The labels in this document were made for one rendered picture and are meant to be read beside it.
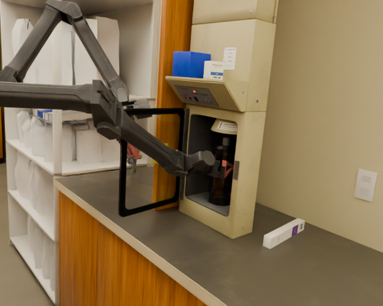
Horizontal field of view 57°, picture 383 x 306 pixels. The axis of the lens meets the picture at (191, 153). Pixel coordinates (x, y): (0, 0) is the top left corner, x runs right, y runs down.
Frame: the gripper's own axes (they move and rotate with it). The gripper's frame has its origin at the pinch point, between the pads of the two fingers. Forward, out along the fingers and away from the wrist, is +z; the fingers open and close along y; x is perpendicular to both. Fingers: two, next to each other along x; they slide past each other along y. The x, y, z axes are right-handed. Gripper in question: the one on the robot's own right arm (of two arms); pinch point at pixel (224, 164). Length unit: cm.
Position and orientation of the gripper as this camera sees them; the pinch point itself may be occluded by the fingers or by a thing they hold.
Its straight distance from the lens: 142.3
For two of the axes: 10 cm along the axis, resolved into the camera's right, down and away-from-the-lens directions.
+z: 7.4, -0.4, 6.7
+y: -6.6, -1.9, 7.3
